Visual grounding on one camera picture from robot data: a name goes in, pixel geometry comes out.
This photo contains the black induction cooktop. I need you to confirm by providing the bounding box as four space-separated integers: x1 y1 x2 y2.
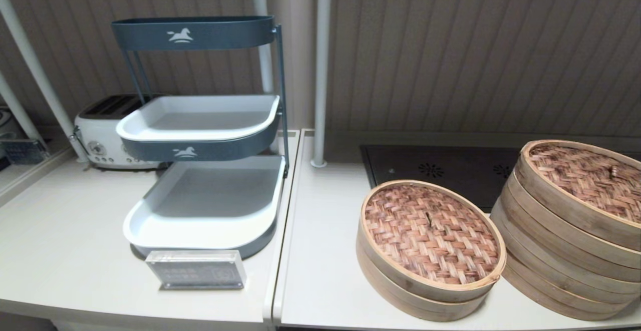
360 144 641 212

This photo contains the clear acrylic warning sign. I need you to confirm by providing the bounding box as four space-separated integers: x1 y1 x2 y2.
146 250 247 290

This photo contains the dark blue metal rack frame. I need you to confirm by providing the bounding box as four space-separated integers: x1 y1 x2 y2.
123 23 291 179

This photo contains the grey patterned box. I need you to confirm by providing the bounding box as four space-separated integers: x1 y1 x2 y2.
0 138 49 165

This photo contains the white tray with blue base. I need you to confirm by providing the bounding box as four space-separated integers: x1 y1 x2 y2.
123 156 286 260

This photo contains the white retro toaster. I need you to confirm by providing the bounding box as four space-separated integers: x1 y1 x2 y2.
74 94 166 170

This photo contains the dark blue horse-logo shelf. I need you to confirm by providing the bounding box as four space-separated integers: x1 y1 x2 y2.
111 17 276 52

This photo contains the white tray with horse logo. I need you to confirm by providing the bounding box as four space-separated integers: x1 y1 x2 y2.
116 95 281 163

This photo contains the large bamboo steamer basket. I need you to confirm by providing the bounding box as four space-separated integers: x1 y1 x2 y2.
491 211 636 321
495 196 641 304
503 173 641 284

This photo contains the small bamboo steamer basket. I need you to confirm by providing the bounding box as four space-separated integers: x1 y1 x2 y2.
356 231 494 322

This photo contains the white metal pole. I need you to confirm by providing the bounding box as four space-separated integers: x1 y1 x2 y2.
0 71 47 144
310 0 333 168
0 0 90 164

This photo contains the small woven bamboo steamer lid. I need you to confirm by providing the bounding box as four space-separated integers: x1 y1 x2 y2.
358 179 507 303

